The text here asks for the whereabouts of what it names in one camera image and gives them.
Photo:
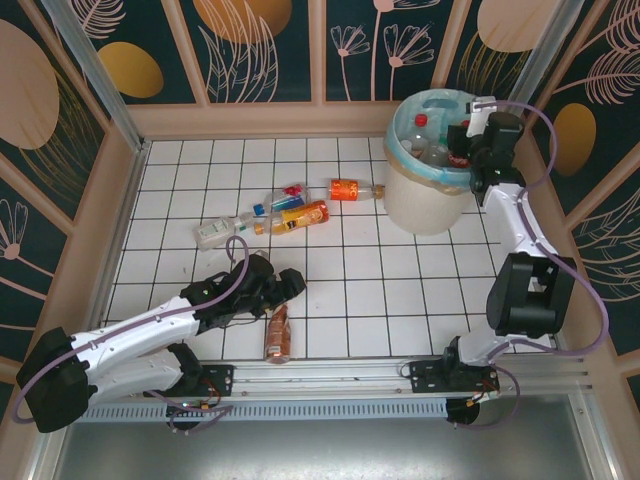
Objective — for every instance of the brown coffee drink bottle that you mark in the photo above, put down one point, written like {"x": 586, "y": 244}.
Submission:
{"x": 278, "y": 335}

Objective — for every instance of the white-capped clear bottle green label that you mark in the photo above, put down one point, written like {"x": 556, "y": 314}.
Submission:
{"x": 212, "y": 232}

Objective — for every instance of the orange juice bottle black-orange label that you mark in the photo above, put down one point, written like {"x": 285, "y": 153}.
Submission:
{"x": 305, "y": 215}

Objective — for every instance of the blue-capped water bottle red flower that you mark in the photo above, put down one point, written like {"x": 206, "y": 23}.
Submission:
{"x": 292, "y": 192}

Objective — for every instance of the clear bottle orange NFC label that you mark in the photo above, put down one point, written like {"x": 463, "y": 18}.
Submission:
{"x": 345, "y": 190}

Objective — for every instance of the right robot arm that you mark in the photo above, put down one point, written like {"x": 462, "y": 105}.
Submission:
{"x": 510, "y": 220}

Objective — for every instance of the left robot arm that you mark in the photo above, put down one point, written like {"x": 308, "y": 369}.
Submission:
{"x": 140, "y": 327}

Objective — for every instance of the bin with blue liner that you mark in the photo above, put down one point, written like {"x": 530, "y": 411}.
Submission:
{"x": 404, "y": 111}

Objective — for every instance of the white ribbed waste bin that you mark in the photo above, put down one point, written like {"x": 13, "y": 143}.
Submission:
{"x": 425, "y": 210}

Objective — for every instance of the grey metal sheet panel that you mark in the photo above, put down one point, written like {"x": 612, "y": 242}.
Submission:
{"x": 325, "y": 450}

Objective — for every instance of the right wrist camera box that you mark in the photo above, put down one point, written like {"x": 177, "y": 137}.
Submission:
{"x": 477, "y": 117}

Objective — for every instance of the aluminium mounting rail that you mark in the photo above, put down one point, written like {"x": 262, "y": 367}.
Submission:
{"x": 325, "y": 375}

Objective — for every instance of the aluminium frame post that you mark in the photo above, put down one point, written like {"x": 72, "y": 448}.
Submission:
{"x": 100, "y": 80}
{"x": 537, "y": 60}

